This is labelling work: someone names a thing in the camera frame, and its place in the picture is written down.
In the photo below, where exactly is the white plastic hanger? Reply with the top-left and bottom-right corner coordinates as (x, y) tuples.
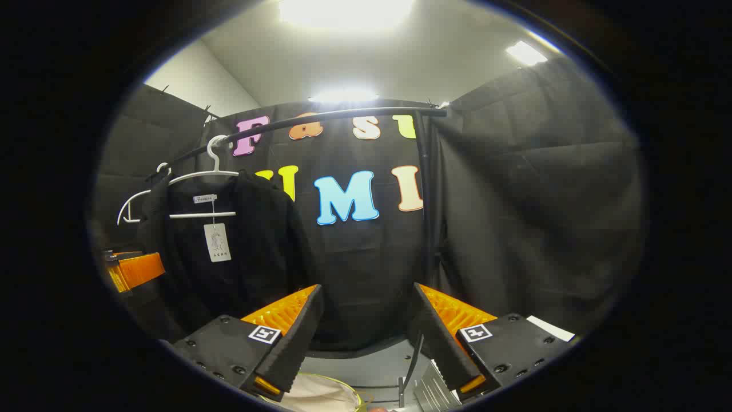
(169, 134), (240, 220)
(117, 163), (172, 225)

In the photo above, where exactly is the black clothes rack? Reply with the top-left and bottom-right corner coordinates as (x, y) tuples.
(146, 106), (449, 408)

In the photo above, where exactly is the large ceiling light panel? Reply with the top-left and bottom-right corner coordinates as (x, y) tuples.
(280, 0), (413, 30)

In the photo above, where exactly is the grey ribbed metal object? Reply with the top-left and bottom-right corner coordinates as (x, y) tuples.
(412, 360), (461, 412)

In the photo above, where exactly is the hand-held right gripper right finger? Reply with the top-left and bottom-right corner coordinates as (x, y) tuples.
(407, 282), (576, 402)

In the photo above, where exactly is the black knit cardigan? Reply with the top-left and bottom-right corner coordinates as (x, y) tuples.
(137, 169), (312, 338)

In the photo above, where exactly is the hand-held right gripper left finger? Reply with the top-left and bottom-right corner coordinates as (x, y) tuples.
(170, 284), (325, 401)

